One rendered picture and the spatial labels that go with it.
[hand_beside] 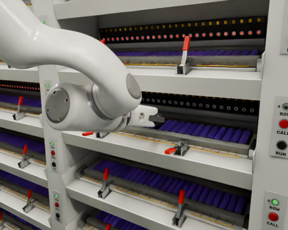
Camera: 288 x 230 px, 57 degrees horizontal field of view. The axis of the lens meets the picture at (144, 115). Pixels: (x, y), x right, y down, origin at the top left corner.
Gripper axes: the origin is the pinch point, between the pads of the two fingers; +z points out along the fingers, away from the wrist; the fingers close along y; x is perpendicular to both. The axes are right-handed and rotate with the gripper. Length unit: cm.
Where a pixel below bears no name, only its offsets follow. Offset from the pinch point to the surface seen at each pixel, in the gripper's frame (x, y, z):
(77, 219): 42, 33, 13
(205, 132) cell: 1.8, -12.7, 7.7
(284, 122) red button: -2.7, -31.9, -4.2
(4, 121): 10, 68, 0
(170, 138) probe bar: 4.6, -4.8, 3.4
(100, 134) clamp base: 7.0, 16.5, -0.3
